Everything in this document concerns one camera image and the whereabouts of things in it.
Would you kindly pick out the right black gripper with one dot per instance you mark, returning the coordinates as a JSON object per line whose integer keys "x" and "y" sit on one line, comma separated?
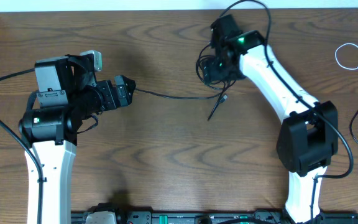
{"x": 210, "y": 73}

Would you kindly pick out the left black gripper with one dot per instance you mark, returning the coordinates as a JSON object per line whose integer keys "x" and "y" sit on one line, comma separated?
{"x": 125, "y": 98}

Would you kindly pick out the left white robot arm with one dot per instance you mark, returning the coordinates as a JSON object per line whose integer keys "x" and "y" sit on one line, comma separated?
{"x": 68, "y": 94}

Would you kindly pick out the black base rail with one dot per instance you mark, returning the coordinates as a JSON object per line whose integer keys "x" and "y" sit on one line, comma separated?
{"x": 108, "y": 213}

